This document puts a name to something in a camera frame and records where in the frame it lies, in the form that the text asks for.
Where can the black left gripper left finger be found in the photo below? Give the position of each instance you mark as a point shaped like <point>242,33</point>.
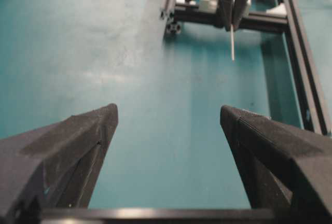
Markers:
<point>56,165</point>

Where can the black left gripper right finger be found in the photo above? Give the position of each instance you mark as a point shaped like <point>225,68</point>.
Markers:
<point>281,166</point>

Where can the black aluminium rail frame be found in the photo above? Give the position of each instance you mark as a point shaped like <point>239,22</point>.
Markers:
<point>284,18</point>

